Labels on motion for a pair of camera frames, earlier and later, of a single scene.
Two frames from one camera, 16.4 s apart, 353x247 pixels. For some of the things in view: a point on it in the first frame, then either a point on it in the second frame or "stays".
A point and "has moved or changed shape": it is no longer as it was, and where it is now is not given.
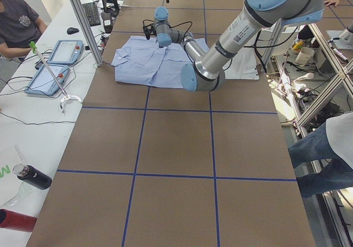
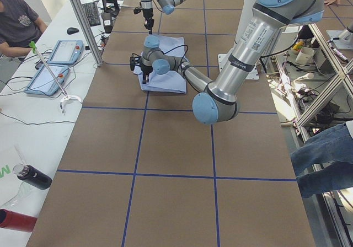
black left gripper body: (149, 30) → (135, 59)
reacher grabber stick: (33, 46) stays
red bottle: (16, 221) stays
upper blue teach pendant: (67, 52) stays
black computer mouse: (71, 30) stays
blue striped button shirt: (140, 59) has moved or changed shape
